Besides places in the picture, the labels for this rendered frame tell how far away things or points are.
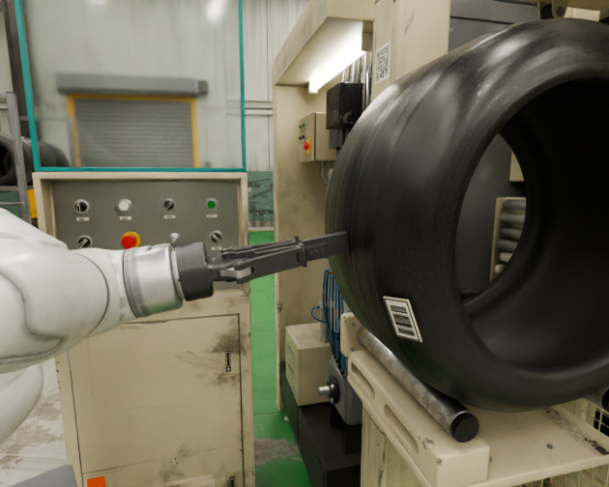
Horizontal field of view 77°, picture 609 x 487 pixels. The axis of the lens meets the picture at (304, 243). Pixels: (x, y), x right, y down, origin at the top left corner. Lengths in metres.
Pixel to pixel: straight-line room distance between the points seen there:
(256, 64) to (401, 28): 9.31
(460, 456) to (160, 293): 0.48
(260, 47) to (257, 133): 1.98
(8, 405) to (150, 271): 0.41
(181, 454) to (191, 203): 0.79
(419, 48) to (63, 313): 0.83
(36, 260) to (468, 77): 0.48
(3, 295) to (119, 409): 1.04
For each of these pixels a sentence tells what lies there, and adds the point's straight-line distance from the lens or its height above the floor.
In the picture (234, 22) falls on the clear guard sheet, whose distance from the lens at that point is 1.24.
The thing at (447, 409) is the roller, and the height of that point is 0.92.
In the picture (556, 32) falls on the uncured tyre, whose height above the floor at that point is 1.43.
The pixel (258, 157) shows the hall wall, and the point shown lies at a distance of 9.85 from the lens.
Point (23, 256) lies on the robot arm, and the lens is 0.35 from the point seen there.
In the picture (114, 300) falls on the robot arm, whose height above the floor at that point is 1.12.
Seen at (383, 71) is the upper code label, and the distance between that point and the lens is 0.97.
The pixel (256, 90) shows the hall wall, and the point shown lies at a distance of 10.05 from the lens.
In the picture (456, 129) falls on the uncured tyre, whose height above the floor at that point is 1.31.
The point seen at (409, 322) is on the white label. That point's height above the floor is 1.08.
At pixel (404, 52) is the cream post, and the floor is 1.52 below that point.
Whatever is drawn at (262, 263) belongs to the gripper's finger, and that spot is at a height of 1.15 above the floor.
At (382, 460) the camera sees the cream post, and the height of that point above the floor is 0.54.
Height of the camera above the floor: 1.26
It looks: 10 degrees down
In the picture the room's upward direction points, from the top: straight up
